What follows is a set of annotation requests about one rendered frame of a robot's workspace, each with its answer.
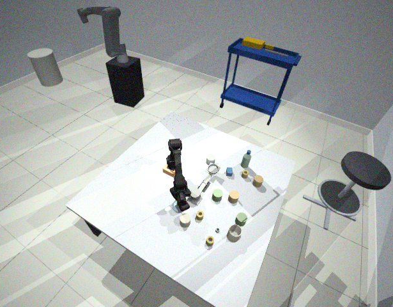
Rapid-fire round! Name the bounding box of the green cylinder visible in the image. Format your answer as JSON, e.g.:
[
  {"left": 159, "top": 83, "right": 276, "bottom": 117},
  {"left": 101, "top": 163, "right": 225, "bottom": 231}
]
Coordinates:
[
  {"left": 212, "top": 189, "right": 223, "bottom": 202},
  {"left": 235, "top": 212, "right": 247, "bottom": 226}
]

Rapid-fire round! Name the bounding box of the blue block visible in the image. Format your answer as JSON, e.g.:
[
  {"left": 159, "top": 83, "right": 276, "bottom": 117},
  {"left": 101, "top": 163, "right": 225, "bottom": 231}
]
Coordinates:
[{"left": 226, "top": 167, "right": 233, "bottom": 177}]

